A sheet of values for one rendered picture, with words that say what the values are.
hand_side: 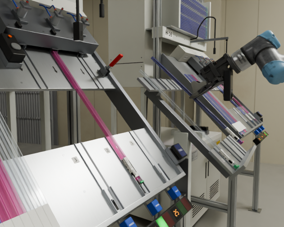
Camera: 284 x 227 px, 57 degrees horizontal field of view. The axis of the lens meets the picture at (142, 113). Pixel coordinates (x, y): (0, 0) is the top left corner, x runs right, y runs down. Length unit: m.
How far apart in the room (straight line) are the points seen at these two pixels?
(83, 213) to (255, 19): 3.55
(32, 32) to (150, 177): 0.52
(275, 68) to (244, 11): 3.00
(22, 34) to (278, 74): 0.76
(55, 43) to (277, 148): 3.38
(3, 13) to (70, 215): 0.55
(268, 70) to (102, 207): 0.64
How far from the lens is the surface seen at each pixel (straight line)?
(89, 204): 0.59
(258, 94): 3.77
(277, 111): 3.80
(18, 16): 0.83
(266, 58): 0.95
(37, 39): 0.84
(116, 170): 0.68
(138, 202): 0.64
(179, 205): 0.80
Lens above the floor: 0.99
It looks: 6 degrees down
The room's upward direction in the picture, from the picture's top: straight up
